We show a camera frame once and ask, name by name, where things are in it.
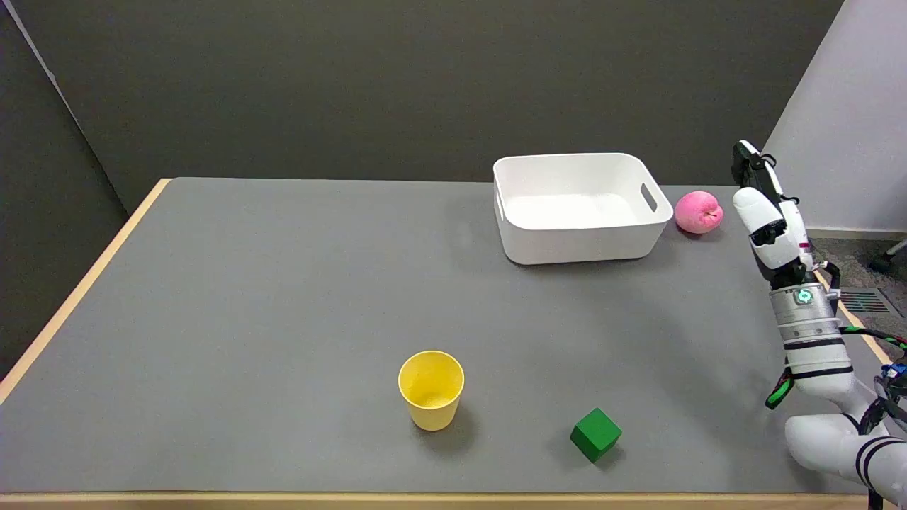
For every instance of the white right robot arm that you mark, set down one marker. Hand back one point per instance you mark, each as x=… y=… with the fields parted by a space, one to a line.
x=829 y=382

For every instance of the green cube block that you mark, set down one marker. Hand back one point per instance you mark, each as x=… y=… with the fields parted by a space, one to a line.
x=595 y=434

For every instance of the white plastic storage bin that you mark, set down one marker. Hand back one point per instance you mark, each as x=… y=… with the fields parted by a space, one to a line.
x=577 y=209

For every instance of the pink toy peach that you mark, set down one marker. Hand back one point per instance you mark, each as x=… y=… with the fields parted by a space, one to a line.
x=698 y=212

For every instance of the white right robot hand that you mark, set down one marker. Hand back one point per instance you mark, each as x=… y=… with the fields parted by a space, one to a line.
x=776 y=234

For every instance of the yellow plastic cup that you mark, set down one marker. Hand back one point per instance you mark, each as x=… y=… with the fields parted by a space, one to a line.
x=431 y=389

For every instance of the metal floor vent grille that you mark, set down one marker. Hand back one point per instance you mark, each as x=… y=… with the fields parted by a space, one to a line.
x=864 y=302

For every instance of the black chair caster wheel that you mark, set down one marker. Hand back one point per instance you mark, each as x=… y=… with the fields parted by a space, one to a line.
x=881 y=265

